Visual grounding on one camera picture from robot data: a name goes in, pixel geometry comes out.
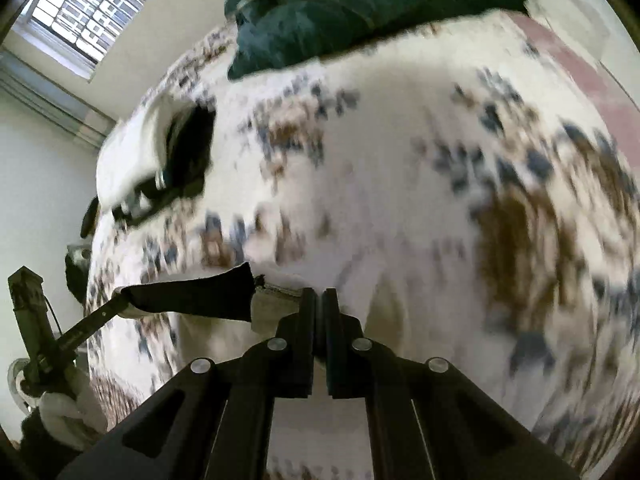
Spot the barred window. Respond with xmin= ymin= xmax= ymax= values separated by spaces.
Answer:
xmin=9 ymin=0 xmax=193 ymax=81

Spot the dark green blanket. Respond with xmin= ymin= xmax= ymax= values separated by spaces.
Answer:
xmin=224 ymin=0 xmax=547 ymax=81

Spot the white round object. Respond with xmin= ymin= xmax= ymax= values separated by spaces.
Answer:
xmin=6 ymin=358 xmax=37 ymax=417

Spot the speckled bed sheet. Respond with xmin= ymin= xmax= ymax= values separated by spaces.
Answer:
xmin=82 ymin=12 xmax=637 ymax=480

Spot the black and white object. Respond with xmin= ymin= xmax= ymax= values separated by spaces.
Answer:
xmin=64 ymin=243 xmax=93 ymax=306

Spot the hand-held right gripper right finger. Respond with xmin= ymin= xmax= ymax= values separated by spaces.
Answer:
xmin=323 ymin=288 xmax=584 ymax=480

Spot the person's left hand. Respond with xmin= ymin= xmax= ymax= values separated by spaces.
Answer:
xmin=37 ymin=357 xmax=109 ymax=454

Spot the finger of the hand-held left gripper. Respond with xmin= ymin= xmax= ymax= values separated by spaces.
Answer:
xmin=56 ymin=287 xmax=135 ymax=352

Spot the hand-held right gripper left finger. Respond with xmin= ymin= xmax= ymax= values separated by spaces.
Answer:
xmin=55 ymin=288 xmax=317 ymax=480

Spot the black and white small garment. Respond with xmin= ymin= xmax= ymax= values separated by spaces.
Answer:
xmin=114 ymin=262 xmax=307 ymax=335

